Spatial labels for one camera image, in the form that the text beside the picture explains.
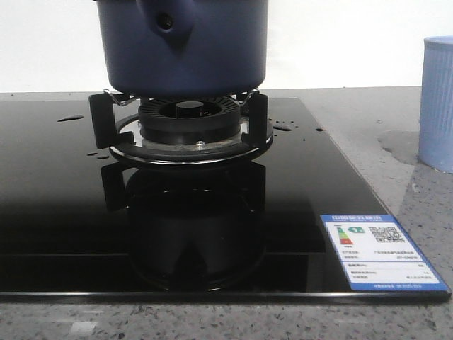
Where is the light blue ribbed cup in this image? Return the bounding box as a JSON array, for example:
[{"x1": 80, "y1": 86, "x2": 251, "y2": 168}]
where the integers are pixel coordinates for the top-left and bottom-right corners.
[{"x1": 418, "y1": 35, "x2": 452, "y2": 173}]

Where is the dark blue cooking pot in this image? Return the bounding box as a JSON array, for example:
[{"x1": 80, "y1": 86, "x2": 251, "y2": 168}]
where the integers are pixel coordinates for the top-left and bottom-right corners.
[{"x1": 96, "y1": 1, "x2": 268, "y2": 98}]

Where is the black gas burner head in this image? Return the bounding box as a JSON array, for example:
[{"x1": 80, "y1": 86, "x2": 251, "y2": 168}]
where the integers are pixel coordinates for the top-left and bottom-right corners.
[{"x1": 139, "y1": 97, "x2": 241, "y2": 145}]

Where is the black glass gas stove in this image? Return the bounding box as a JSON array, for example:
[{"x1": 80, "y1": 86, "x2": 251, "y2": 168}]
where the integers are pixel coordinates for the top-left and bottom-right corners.
[{"x1": 1, "y1": 98, "x2": 452, "y2": 304}]

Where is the blue energy label sticker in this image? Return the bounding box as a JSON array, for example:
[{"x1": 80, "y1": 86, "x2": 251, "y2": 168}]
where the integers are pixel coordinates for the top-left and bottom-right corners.
[{"x1": 321, "y1": 215, "x2": 449, "y2": 293}]

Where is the chrome burner drip ring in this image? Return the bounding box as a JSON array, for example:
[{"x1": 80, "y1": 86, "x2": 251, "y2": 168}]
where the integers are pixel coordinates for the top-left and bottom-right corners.
[{"x1": 108, "y1": 113, "x2": 275, "y2": 166}]

